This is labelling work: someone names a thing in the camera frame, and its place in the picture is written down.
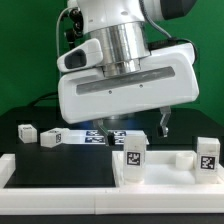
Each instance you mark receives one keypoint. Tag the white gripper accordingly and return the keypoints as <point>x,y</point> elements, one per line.
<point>166,77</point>

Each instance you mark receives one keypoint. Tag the white square table top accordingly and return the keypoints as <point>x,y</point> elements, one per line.
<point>161,168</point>

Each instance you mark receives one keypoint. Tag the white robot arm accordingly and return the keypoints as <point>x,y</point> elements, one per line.
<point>127,63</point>

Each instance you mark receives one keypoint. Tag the tag marker sheet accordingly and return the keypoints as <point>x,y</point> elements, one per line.
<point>94,137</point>

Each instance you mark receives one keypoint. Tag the white U-shaped fence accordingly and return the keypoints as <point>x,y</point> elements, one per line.
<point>129,199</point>

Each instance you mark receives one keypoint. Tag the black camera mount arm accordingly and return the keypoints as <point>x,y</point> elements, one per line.
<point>76,31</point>

